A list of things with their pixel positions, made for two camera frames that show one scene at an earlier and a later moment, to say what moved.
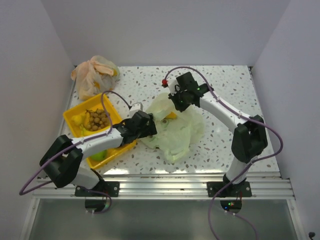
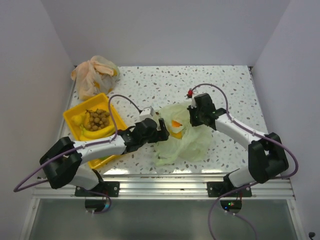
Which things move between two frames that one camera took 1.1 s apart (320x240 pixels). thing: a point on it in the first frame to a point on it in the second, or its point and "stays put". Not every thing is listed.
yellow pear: [76, 119] stays put
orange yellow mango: [172, 115] to [178, 135]
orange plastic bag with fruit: [94, 77] stays put
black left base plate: [111, 188] stays put
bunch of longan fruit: [98, 119] stays put
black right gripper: [173, 97] to [193, 122]
